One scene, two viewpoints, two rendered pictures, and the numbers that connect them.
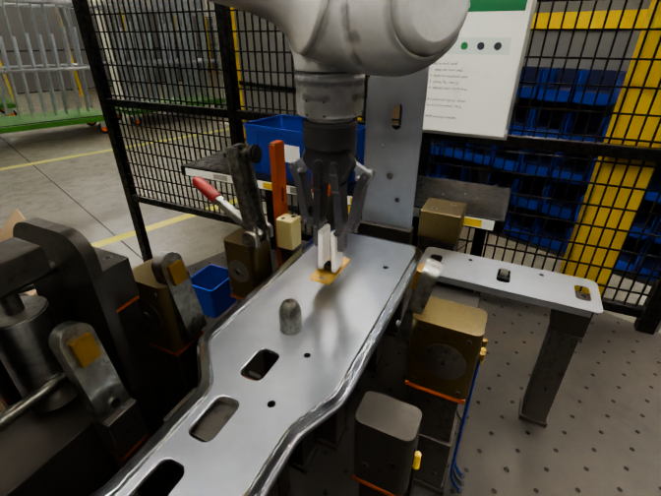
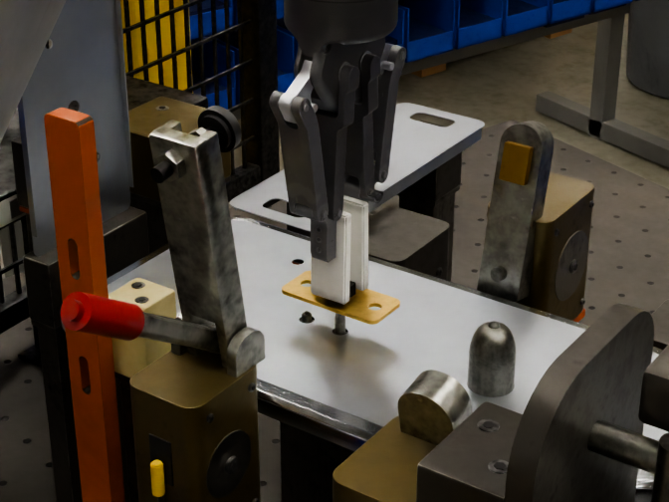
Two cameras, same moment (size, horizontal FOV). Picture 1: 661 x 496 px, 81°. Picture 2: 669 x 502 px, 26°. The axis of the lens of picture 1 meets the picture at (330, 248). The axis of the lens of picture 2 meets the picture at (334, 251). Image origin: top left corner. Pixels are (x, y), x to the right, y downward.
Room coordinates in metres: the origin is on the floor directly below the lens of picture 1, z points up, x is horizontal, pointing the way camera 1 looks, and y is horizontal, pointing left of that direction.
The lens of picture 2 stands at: (0.40, 0.91, 1.55)
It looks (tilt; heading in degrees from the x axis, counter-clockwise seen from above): 28 degrees down; 279
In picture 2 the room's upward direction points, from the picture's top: straight up
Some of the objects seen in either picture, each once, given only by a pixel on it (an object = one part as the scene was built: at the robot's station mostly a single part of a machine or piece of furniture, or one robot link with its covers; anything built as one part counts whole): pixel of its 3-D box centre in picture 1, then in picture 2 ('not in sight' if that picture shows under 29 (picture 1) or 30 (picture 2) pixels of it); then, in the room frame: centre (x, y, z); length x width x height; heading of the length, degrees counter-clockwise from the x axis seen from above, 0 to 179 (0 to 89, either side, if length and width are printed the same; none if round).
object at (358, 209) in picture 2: (336, 249); (348, 242); (0.54, -0.01, 1.07); 0.03 x 0.01 x 0.07; 154
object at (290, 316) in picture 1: (290, 318); (492, 363); (0.43, 0.06, 1.02); 0.03 x 0.03 x 0.07
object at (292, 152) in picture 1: (305, 149); not in sight; (1.05, 0.07, 1.09); 0.30 x 0.17 x 0.13; 56
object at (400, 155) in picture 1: (391, 148); (69, 37); (0.77, -0.12, 1.17); 0.12 x 0.01 x 0.34; 64
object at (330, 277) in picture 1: (330, 267); (339, 291); (0.54, 0.00, 1.03); 0.08 x 0.04 x 0.01; 154
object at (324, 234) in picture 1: (324, 246); (331, 254); (0.55, 0.01, 1.07); 0.03 x 0.01 x 0.07; 154
